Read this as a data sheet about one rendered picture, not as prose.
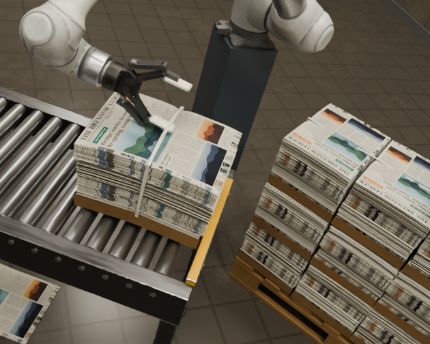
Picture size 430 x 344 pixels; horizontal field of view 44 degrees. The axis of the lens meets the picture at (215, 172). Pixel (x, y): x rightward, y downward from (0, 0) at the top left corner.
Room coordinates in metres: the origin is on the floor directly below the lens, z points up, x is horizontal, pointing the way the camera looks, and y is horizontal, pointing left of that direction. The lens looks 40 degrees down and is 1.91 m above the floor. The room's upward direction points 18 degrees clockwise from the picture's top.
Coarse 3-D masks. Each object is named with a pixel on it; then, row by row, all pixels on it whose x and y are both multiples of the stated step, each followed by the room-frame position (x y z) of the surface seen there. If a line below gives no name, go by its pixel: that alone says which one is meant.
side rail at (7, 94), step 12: (0, 96) 1.35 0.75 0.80; (12, 96) 1.37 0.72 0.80; (24, 96) 1.39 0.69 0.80; (36, 108) 1.35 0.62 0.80; (48, 108) 1.37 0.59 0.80; (60, 108) 1.39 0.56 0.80; (72, 120) 1.35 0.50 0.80; (84, 120) 1.36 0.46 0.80; (36, 132) 1.34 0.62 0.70; (60, 132) 1.34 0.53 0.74
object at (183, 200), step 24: (192, 120) 1.22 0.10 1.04; (192, 144) 1.12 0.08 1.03; (216, 144) 1.15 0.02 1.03; (168, 168) 0.99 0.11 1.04; (192, 168) 1.03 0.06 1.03; (216, 168) 1.06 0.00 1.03; (168, 192) 0.98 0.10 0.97; (192, 192) 0.97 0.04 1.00; (216, 192) 0.98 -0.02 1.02; (168, 216) 0.98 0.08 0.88; (192, 216) 0.97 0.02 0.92
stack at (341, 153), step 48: (288, 144) 1.57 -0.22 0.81; (336, 144) 1.64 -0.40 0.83; (384, 144) 1.74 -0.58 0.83; (336, 192) 1.47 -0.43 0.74; (384, 192) 1.45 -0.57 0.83; (336, 240) 1.44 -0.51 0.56; (384, 240) 1.38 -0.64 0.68; (336, 288) 1.40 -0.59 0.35; (384, 288) 1.34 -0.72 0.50; (336, 336) 1.36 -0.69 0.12; (384, 336) 1.30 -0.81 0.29
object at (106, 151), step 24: (144, 96) 1.26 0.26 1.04; (96, 120) 1.10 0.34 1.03; (120, 120) 1.12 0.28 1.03; (96, 144) 1.00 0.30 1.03; (120, 144) 1.03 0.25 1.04; (144, 144) 1.05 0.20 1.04; (96, 168) 0.99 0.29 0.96; (120, 168) 0.98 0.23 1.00; (96, 192) 0.99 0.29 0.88; (120, 192) 0.99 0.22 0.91
